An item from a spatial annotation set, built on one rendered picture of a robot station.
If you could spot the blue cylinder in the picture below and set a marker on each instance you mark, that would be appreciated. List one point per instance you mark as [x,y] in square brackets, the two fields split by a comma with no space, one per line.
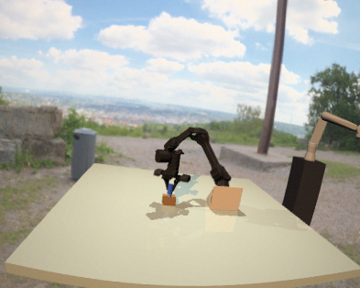
[170,186]

